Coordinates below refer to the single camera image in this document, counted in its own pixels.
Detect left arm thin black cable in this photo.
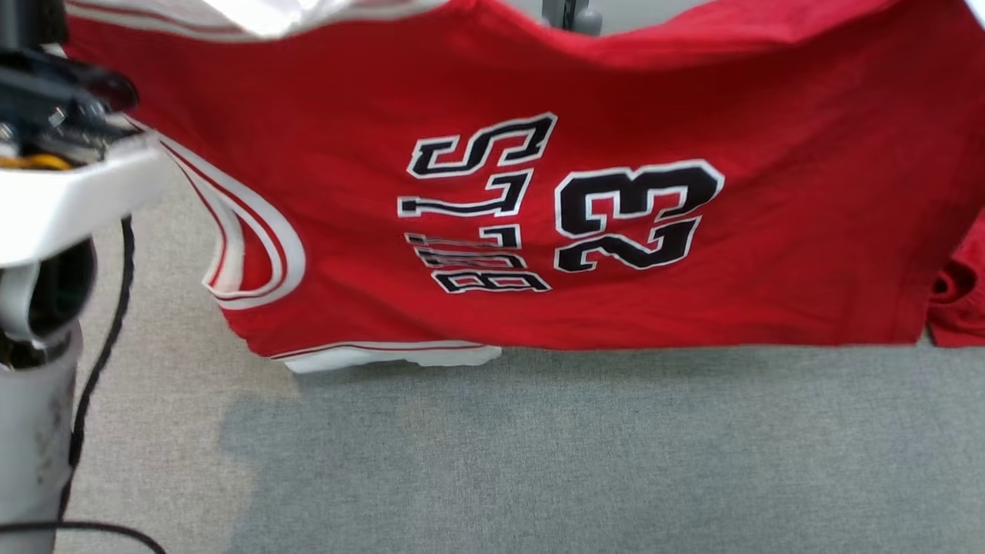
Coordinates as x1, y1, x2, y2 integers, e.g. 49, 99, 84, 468
57, 215, 136, 526

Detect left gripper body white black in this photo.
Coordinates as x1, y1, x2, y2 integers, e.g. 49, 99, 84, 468
0, 50, 175, 267

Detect red basketball jersey number 23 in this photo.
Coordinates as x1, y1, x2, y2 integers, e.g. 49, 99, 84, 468
65, 0, 985, 376

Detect grey partition post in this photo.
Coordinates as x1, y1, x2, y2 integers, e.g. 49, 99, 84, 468
540, 0, 604, 38

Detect red shorts with white trim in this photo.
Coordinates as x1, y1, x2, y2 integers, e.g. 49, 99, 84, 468
927, 212, 985, 349

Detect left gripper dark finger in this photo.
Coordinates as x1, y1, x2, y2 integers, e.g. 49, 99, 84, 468
0, 0, 67, 49

